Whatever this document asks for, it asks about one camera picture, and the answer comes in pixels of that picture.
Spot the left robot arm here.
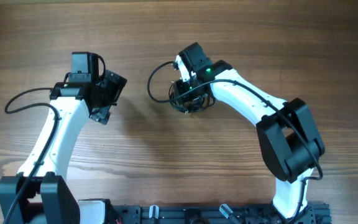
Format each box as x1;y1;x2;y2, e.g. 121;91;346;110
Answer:
0;52;127;223

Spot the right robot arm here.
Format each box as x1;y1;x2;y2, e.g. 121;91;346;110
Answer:
171;42;325;223

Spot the right camera cable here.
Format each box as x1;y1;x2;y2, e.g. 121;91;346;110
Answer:
147;60;324;224

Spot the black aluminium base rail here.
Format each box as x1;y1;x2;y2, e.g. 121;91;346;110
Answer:
113;203;333;224

